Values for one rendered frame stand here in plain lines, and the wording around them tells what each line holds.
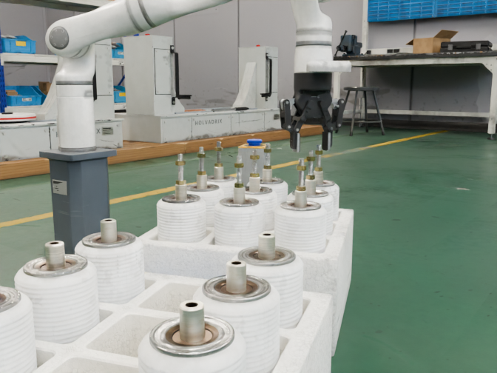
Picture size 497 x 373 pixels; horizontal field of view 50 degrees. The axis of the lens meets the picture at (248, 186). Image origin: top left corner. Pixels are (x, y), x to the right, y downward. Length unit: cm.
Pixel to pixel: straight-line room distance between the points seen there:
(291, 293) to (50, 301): 29
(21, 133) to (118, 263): 236
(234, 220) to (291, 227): 10
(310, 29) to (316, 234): 38
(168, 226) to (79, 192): 46
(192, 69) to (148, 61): 418
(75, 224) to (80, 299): 79
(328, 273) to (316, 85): 36
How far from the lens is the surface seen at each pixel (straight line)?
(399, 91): 622
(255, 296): 57
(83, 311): 69
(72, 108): 144
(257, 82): 476
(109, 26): 138
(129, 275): 77
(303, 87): 105
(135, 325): 73
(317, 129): 521
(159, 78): 375
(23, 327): 60
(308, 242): 96
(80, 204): 144
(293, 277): 67
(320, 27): 105
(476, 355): 107
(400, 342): 107
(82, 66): 148
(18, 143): 308
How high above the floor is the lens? 47
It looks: 11 degrees down
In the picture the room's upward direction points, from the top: straight up
